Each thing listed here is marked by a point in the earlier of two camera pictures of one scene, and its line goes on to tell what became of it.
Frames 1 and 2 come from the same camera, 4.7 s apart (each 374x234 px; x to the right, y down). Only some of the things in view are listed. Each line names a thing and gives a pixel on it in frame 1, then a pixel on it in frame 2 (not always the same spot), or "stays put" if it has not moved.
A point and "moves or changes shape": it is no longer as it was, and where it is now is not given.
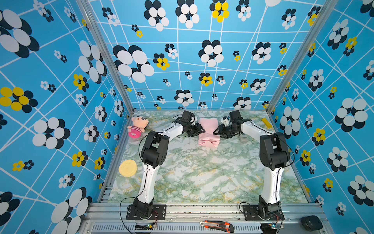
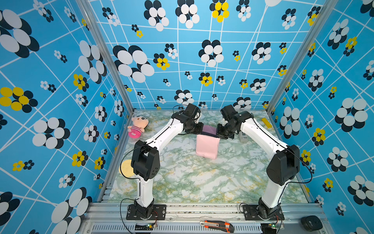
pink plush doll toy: x=140 y=123 stays put
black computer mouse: x=311 y=223 stays put
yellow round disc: x=127 y=168 stays put
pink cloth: x=209 y=125 moves or changes shape
